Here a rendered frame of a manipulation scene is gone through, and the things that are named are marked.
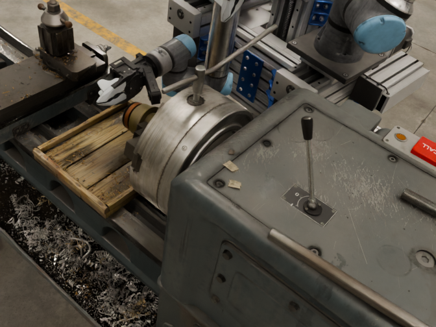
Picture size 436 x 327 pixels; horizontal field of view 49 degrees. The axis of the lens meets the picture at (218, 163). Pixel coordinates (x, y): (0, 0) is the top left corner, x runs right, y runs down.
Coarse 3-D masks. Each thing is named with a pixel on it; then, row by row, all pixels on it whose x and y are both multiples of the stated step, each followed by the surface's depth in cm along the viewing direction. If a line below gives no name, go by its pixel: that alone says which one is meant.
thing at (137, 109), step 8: (136, 104) 120; (144, 104) 120; (128, 112) 119; (136, 112) 118; (144, 112) 117; (152, 112) 119; (128, 120) 120; (136, 120) 117; (144, 120) 118; (128, 128) 121
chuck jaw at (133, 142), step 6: (138, 126) 114; (144, 126) 115; (138, 132) 112; (132, 138) 109; (138, 138) 110; (126, 144) 108; (132, 144) 107; (126, 150) 108; (132, 150) 107; (132, 156) 108; (138, 156) 104; (132, 162) 106; (138, 162) 105; (138, 168) 106
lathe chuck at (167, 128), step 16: (176, 96) 105; (208, 96) 107; (224, 96) 111; (160, 112) 103; (176, 112) 102; (192, 112) 102; (160, 128) 101; (176, 128) 100; (144, 144) 102; (160, 144) 101; (176, 144) 99; (144, 160) 103; (160, 160) 101; (144, 176) 104; (160, 176) 101; (144, 192) 108
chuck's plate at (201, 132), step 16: (208, 112) 102; (224, 112) 103; (240, 112) 107; (192, 128) 100; (208, 128) 99; (224, 128) 106; (240, 128) 112; (192, 144) 98; (208, 144) 103; (176, 160) 99; (192, 160) 102; (160, 192) 103; (160, 208) 108
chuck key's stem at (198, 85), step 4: (196, 68) 98; (200, 68) 98; (204, 68) 98; (196, 72) 98; (200, 72) 98; (204, 72) 99; (200, 76) 99; (196, 80) 100; (200, 80) 100; (196, 84) 100; (200, 84) 100; (196, 88) 101; (200, 88) 101; (196, 92) 102; (200, 92) 102; (196, 96) 103; (192, 100) 104; (196, 100) 104
